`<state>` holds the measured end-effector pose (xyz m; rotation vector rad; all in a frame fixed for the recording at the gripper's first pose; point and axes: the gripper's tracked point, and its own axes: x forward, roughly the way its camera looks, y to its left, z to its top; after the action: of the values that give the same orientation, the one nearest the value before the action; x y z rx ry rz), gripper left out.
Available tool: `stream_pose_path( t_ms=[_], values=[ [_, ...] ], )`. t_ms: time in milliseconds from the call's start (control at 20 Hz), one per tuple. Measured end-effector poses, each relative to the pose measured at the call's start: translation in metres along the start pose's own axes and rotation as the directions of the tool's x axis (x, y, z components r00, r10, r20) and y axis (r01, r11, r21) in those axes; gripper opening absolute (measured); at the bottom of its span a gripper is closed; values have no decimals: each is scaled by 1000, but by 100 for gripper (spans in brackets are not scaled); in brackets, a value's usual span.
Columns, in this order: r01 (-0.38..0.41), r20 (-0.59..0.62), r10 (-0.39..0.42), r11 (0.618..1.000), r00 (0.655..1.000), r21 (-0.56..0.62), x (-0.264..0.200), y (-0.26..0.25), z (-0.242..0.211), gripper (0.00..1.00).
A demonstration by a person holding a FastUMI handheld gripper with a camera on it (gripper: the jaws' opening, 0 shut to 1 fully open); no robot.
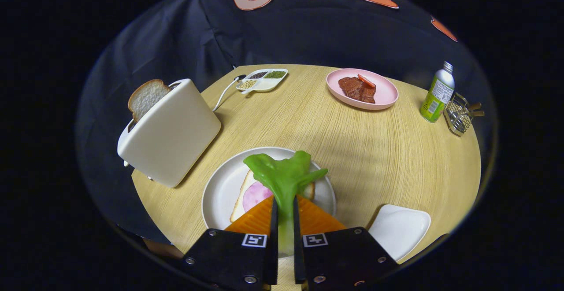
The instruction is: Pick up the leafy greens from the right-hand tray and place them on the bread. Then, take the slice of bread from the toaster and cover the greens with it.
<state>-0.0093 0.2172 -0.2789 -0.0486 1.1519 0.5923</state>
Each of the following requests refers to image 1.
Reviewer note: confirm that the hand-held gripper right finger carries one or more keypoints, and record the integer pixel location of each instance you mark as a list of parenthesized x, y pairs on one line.
[(298, 256)]

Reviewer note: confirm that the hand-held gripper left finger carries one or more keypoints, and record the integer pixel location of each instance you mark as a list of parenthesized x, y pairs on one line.
[(273, 247)]

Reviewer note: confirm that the green lettuce leaf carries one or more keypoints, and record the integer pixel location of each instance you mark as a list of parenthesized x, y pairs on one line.
[(284, 181)]

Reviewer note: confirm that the bread slice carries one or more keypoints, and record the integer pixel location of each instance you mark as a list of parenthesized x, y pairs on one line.
[(243, 198), (147, 97)]

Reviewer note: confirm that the pink ham slice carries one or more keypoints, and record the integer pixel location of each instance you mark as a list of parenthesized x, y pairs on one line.
[(255, 196)]

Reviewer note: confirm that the round white plate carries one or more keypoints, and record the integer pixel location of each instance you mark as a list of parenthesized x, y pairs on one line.
[(220, 194)]

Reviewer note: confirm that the small white squarish dish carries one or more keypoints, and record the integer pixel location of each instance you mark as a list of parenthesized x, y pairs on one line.
[(398, 231)]

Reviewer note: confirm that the white toaster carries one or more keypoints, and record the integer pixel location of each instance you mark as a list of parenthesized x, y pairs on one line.
[(172, 137)]

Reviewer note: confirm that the white divided seasoning dish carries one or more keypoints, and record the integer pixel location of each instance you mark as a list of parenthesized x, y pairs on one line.
[(264, 85)]

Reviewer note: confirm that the brown meat pieces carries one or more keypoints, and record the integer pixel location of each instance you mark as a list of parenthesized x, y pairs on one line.
[(352, 87)]

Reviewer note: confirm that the red sausage slice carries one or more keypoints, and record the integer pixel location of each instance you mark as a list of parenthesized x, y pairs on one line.
[(365, 81)]

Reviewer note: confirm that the pink plate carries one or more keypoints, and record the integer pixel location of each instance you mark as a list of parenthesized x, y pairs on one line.
[(387, 90)]

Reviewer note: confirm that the green label metal bottle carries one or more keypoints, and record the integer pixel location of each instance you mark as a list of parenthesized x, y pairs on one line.
[(436, 97)]

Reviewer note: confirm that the black backdrop cloth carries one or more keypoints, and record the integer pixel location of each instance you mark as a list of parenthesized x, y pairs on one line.
[(308, 35)]

